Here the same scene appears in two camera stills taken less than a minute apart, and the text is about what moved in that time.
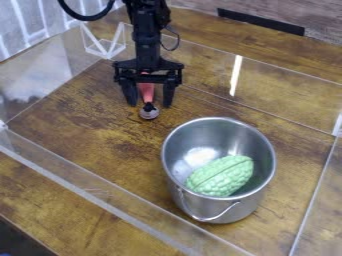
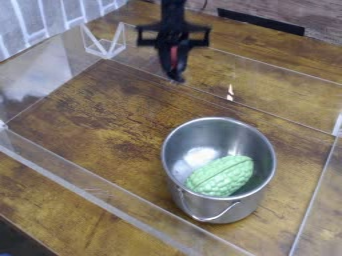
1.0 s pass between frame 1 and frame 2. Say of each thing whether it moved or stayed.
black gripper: moved
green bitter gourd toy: stayed
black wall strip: stayed
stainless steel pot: stayed
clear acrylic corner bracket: stayed
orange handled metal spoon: moved
